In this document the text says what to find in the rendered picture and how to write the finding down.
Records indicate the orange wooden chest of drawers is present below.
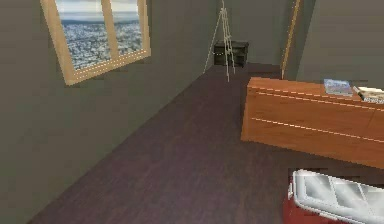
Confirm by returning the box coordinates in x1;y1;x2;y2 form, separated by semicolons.
240;76;384;170

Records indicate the pale tripod floor lamp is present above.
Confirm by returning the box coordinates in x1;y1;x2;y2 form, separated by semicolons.
202;0;236;83

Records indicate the black low shelf unit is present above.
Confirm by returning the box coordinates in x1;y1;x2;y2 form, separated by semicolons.
213;40;250;68

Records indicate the wooden framed window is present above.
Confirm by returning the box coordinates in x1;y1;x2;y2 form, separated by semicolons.
40;0;152;87

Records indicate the blue book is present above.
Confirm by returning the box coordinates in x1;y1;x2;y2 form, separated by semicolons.
323;78;354;98

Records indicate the white and black book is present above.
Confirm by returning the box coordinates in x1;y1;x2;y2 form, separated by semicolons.
352;85;384;105

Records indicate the wooden door frame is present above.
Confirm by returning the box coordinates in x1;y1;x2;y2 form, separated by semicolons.
280;0;302;80

